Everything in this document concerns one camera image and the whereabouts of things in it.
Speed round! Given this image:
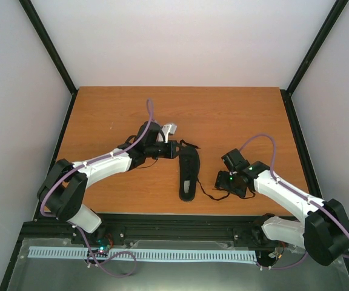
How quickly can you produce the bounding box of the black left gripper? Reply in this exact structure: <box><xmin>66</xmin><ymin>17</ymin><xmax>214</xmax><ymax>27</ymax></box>
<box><xmin>145</xmin><ymin>141</ymin><xmax>185</xmax><ymax>159</ymax></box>

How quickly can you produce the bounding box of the black canvas sneaker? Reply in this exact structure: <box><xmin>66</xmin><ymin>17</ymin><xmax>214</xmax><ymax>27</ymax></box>
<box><xmin>179</xmin><ymin>145</ymin><xmax>200</xmax><ymax>202</ymax></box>

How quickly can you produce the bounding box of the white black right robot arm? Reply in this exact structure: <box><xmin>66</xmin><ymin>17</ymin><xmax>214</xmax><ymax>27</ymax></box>
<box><xmin>215</xmin><ymin>149</ymin><xmax>349</xmax><ymax>266</ymax></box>

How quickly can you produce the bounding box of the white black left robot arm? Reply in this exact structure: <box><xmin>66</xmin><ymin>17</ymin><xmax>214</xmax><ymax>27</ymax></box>
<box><xmin>37</xmin><ymin>122</ymin><xmax>177</xmax><ymax>244</ymax></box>

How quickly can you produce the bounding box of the right small wiring board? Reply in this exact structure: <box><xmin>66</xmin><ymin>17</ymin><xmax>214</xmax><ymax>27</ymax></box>
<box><xmin>268</xmin><ymin>246</ymin><xmax>285</xmax><ymax>261</ymax></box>

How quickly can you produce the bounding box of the green lit controller board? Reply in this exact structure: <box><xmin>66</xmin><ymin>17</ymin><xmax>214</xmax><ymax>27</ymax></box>
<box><xmin>91</xmin><ymin>242</ymin><xmax>113</xmax><ymax>259</ymax></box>

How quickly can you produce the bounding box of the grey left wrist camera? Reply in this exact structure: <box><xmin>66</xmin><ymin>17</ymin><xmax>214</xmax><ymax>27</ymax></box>
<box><xmin>161</xmin><ymin>122</ymin><xmax>177</xmax><ymax>143</ymax></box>

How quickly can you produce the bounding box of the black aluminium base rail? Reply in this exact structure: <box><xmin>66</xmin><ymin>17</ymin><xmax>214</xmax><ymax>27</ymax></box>
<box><xmin>19</xmin><ymin>213</ymin><xmax>287</xmax><ymax>251</ymax></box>

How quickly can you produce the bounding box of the light blue slotted cable duct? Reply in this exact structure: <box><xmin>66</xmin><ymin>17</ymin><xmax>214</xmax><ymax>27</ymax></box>
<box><xmin>27</xmin><ymin>246</ymin><xmax>256</xmax><ymax>264</ymax></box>

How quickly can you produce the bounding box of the black left frame post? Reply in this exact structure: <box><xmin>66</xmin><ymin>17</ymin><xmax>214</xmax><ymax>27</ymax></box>
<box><xmin>19</xmin><ymin>0</ymin><xmax>78</xmax><ymax>97</ymax></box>

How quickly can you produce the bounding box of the black frame post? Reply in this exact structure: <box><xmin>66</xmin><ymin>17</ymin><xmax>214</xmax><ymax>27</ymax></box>
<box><xmin>285</xmin><ymin>0</ymin><xmax>349</xmax><ymax>94</ymax></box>
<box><xmin>19</xmin><ymin>0</ymin><xmax>78</xmax><ymax>97</ymax></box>

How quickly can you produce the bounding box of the black right frame post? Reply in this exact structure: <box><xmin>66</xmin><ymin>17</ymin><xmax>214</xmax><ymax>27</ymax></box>
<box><xmin>285</xmin><ymin>0</ymin><xmax>349</xmax><ymax>94</ymax></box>

